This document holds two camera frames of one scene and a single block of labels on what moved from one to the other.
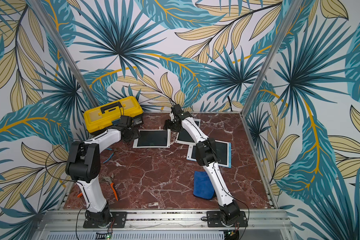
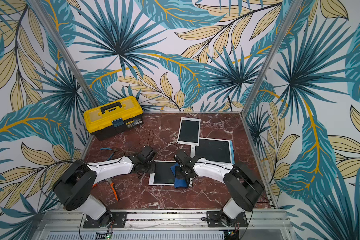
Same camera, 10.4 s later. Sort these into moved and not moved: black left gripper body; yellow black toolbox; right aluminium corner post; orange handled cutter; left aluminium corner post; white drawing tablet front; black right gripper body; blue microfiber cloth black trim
Moved: black left gripper body; black right gripper body; blue microfiber cloth black trim
Not moved: left aluminium corner post; right aluminium corner post; white drawing tablet front; yellow black toolbox; orange handled cutter
